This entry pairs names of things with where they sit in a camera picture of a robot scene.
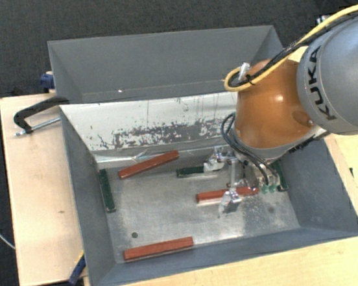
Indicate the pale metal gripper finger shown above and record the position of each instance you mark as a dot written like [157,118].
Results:
[229,200]
[217,163]

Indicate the red-brown flat block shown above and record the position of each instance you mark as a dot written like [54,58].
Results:
[149,164]
[158,248]
[210,195]

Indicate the dark green flat block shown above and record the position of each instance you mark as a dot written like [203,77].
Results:
[107,191]
[189,171]

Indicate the grey metal bin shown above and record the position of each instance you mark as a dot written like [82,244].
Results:
[175,214]

